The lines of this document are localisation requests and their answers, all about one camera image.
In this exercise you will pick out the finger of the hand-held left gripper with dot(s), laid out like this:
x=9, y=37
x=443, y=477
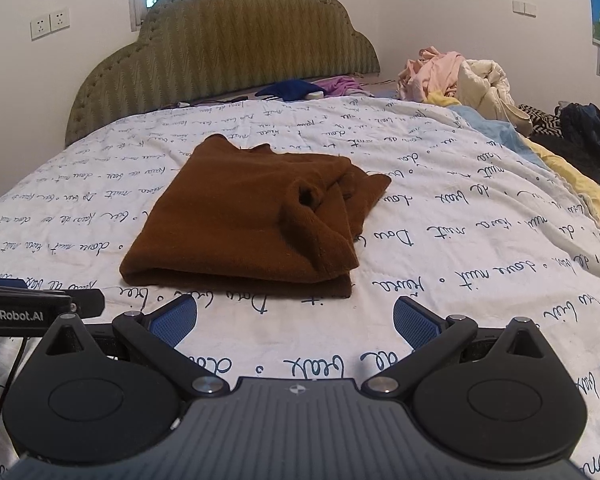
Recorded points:
x=87, y=302
x=2, y=281

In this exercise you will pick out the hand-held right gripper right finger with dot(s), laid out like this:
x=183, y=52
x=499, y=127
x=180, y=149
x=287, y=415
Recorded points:
x=415, y=321

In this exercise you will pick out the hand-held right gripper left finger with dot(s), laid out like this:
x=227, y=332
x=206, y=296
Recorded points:
x=175, y=320

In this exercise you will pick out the brown knit sweater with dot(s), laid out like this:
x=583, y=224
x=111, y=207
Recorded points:
x=230, y=210

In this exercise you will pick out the pile of pink clothes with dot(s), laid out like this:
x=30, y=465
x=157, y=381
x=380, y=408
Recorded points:
x=430, y=75

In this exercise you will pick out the white script-printed blanket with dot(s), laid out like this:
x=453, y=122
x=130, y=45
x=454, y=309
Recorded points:
x=455, y=235

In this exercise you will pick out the light blue cloth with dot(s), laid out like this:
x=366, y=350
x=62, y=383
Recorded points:
x=500, y=132

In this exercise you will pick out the yellow cloth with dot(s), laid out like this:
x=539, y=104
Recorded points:
x=575, y=180

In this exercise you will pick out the black-white zigzag cloth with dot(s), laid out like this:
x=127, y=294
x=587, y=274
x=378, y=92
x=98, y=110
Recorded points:
x=542, y=117

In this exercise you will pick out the cream quilted cloth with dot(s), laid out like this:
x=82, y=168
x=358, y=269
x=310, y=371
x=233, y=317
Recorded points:
x=495, y=90

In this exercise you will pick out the purple cloth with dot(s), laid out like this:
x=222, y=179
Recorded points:
x=342, y=85

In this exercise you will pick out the dark blue cloth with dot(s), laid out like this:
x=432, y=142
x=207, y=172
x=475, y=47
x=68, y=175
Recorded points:
x=290, y=89

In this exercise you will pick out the dark blue clothing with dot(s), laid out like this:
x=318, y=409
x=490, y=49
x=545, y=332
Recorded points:
x=590, y=127

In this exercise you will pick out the green upholstered headboard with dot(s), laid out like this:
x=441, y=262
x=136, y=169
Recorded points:
x=220, y=50

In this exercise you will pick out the white wall socket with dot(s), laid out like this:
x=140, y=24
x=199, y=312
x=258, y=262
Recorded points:
x=60, y=19
x=40, y=29

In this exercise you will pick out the white wall switch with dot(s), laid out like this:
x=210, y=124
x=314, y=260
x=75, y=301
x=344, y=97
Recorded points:
x=524, y=7

